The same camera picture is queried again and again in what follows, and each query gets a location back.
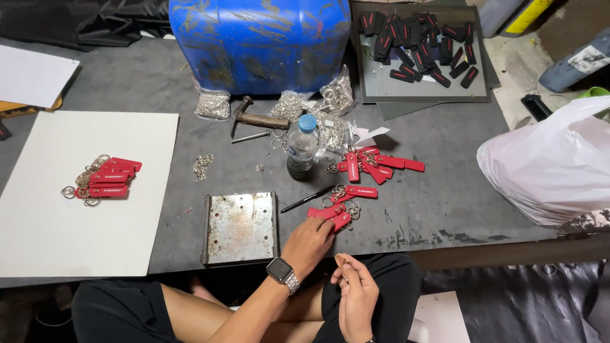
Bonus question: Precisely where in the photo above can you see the person's right hand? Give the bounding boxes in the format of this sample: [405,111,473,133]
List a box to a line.
[330,253,381,343]

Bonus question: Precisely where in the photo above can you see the stack of red keychains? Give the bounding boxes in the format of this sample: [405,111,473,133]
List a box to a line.
[60,154,143,207]

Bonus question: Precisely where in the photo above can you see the black floor sheet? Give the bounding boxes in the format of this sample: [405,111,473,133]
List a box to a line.
[421,261,610,343]

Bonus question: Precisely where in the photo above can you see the white paper sheet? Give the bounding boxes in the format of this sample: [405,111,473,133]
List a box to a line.
[0,45,81,109]

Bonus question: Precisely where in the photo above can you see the black tool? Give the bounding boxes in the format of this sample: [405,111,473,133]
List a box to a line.
[520,93,554,123]

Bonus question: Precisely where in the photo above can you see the loose key rings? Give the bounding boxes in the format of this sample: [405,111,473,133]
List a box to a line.
[270,128,289,153]

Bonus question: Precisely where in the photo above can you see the person's black shorts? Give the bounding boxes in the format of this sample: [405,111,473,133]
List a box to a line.
[71,252,423,343]

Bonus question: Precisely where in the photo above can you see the pile of red keychains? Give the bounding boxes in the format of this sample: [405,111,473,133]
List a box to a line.
[325,145,426,186]

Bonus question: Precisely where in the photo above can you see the grey boards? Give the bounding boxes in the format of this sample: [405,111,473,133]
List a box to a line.
[376,101,442,122]

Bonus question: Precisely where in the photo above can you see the bag of large key rings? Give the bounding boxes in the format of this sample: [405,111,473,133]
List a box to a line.
[318,65,355,117]

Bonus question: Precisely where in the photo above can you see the metal punch rod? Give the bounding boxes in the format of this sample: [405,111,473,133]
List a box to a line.
[231,131,271,145]

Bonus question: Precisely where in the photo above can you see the black plastic sheet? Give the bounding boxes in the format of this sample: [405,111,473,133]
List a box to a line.
[0,0,173,51]

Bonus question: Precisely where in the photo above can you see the person's left hand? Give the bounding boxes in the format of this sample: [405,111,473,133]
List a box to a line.
[281,217,336,282]

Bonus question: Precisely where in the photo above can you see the rusty metal plate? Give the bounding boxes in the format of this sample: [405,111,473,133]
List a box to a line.
[200,191,281,267]

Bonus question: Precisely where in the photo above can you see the bag of silver chains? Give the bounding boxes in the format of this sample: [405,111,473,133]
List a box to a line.
[314,111,352,157]

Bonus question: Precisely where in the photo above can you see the yellow wooden board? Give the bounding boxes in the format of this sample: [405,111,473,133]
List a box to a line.
[0,94,64,119]

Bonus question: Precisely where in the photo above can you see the heap of loose silver rings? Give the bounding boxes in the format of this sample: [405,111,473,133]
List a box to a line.
[192,153,214,183]

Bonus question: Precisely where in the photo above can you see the blue plastic barrel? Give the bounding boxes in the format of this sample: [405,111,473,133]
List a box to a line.
[168,0,352,96]

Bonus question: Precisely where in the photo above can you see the clear water bottle blue cap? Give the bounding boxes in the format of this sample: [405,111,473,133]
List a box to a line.
[286,114,320,181]

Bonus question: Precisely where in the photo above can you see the white paper slips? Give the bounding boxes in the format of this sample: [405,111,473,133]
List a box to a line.
[350,126,391,148]

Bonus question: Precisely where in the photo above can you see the red keychain tag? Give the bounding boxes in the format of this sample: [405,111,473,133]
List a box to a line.
[322,183,378,207]
[307,204,347,221]
[328,212,353,233]

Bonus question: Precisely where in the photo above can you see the grey container with yellow label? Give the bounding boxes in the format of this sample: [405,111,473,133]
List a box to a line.
[478,0,556,38]

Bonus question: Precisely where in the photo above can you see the bag of small silver rings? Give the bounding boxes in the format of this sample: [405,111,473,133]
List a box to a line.
[193,75,232,121]
[269,90,311,124]

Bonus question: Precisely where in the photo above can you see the hammer with wooden handle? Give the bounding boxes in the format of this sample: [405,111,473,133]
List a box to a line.
[230,95,292,139]

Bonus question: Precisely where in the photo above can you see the grey tray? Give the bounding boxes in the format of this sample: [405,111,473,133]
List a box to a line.
[349,1,492,104]

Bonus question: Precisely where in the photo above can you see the green plastic object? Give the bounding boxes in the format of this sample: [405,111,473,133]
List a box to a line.
[578,86,610,100]

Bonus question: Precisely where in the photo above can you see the person's bare legs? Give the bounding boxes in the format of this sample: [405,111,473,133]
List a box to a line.
[160,278,330,343]

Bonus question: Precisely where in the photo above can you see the white plastic bag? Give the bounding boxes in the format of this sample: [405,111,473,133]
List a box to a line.
[477,95,610,227]

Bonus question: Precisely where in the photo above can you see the pile of black key tags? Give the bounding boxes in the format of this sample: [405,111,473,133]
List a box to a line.
[358,11,480,90]

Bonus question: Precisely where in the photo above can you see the white stool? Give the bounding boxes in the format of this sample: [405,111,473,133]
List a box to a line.
[407,291,471,343]

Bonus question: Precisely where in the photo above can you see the grey bottle with white label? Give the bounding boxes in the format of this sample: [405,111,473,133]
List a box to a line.
[538,40,610,94]

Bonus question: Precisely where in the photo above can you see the large white board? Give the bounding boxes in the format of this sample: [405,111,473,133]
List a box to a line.
[0,111,180,279]

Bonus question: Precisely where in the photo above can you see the silver wrist watch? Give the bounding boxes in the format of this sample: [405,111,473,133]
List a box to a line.
[265,257,301,295]

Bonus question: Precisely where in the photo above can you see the black pen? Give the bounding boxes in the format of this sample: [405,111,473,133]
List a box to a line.
[279,184,336,214]

